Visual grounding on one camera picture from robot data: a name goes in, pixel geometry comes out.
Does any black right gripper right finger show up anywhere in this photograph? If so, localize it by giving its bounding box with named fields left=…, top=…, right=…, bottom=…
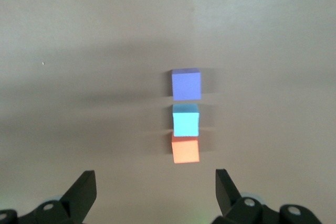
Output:
left=215, top=168, right=324, bottom=224

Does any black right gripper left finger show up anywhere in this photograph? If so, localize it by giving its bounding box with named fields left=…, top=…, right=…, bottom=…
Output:
left=0, top=169, right=98, bottom=224

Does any brown table cover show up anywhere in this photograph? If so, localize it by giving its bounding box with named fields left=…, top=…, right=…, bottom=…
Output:
left=0, top=0, right=336, bottom=224

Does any light blue foam block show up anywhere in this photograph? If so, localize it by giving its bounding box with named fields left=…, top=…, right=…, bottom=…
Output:
left=172, top=103, right=201, bottom=137

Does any purple foam block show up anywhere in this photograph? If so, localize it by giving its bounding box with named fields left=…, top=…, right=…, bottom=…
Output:
left=171, top=67, right=203, bottom=102

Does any orange foam block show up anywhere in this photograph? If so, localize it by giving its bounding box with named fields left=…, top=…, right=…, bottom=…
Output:
left=171, top=132, right=201, bottom=165

